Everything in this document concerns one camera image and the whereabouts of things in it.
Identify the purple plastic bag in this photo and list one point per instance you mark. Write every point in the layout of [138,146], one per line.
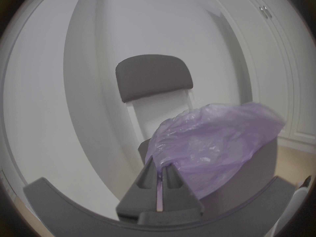
[209,147]

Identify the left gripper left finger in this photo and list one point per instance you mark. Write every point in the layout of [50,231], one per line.
[138,201]

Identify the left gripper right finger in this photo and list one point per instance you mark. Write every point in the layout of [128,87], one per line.
[181,201]

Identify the white wardrobe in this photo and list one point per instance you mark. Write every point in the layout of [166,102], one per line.
[284,83]

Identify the white chair grey cushions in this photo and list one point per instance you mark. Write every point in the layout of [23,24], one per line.
[153,78]

